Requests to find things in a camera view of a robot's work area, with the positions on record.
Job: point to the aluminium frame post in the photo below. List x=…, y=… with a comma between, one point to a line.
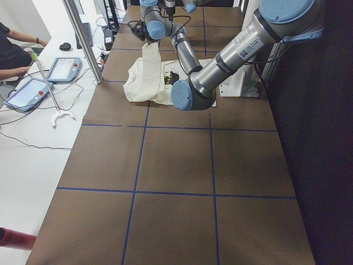
x=77, y=24

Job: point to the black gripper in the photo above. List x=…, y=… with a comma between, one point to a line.
x=151, y=40

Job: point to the cream long-sleeve printed shirt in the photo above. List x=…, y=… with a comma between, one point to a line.
x=152, y=79

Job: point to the person in black shirt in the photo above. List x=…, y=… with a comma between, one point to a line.
x=15, y=62

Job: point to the red cylinder bottle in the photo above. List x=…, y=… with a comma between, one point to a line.
x=17, y=240

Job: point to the black computer mouse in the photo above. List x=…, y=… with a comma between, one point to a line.
x=65, y=47

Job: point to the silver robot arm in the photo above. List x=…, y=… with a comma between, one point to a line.
x=191, y=5
x=272, y=22

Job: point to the blue teach pendant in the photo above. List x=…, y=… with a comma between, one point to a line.
x=27, y=96
x=64, y=69

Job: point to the far blue teach pendant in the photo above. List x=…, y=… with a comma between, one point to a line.
x=64, y=69

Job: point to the metal rod with white hook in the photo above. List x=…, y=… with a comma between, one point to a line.
x=59, y=112

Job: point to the black box with label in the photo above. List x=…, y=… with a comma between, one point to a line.
x=108, y=39

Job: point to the near blue teach pendant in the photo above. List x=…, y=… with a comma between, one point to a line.
x=27, y=96

